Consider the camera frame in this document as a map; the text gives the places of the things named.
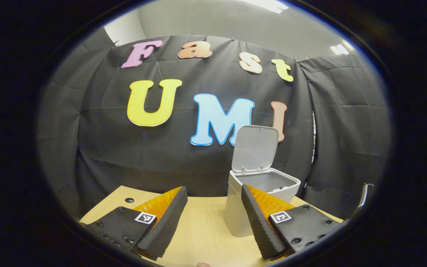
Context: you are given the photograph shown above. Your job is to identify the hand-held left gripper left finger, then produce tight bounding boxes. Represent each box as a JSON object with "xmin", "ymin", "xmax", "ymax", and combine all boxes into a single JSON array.
[{"xmin": 84, "ymin": 185, "xmax": 189, "ymax": 261}]

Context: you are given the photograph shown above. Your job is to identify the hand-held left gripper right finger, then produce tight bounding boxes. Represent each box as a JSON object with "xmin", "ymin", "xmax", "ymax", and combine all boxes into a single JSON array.
[{"xmin": 241, "ymin": 184, "xmax": 344, "ymax": 261}]

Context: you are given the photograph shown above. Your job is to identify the white desktop garbage bin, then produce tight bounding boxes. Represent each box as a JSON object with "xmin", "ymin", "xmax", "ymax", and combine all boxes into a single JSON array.
[{"xmin": 224, "ymin": 125, "xmax": 301, "ymax": 238}]

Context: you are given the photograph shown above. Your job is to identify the wooden desktop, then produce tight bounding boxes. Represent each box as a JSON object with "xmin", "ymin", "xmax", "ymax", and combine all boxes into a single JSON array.
[{"xmin": 79, "ymin": 185, "xmax": 344, "ymax": 267}]

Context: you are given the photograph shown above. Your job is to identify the black backdrop cloth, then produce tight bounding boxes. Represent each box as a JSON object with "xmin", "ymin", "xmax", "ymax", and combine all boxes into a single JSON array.
[{"xmin": 37, "ymin": 28, "xmax": 392, "ymax": 223}]

